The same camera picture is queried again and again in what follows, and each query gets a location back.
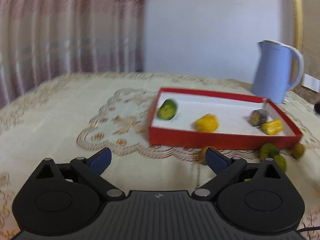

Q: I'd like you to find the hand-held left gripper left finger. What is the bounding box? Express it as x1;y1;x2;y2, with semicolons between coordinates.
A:
35;147;126;202

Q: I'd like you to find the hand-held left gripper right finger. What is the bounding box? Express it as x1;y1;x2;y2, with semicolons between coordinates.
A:
191;147;285;202

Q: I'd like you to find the small orange fruit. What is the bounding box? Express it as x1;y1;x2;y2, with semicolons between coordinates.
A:
198;147;213;166

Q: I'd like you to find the yellow fruit wedge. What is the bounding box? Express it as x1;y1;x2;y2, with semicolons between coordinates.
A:
261;119;283;136
194;113;220;133

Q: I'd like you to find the red shallow box tray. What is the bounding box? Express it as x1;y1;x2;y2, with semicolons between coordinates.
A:
149;87;303;150

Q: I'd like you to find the small green cucumber piece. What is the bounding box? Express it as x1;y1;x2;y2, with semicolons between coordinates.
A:
258;143;280;161

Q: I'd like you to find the dark sugarcane piece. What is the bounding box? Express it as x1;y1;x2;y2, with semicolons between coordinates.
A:
250;109;269;126

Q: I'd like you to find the round green fruit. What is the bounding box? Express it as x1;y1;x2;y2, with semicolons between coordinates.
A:
272;155;288;173

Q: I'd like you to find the large green cucumber piece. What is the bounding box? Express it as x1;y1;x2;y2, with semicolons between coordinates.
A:
157;98;179;121

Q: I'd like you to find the small yellow-green fruit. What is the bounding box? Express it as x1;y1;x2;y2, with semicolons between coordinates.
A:
291;142;306;159

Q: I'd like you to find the cream embroidered tablecloth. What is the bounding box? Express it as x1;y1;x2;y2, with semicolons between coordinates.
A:
0;72;320;240

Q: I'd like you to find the blue electric kettle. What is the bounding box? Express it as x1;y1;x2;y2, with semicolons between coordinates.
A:
250;40;305;104

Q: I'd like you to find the pink floral curtain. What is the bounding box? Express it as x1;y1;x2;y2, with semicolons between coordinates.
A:
0;0;147;110

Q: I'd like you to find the white wall switch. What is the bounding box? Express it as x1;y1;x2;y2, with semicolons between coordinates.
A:
302;73;320;92

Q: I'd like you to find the gold frame moulding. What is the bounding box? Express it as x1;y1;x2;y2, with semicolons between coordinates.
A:
287;0;304;55

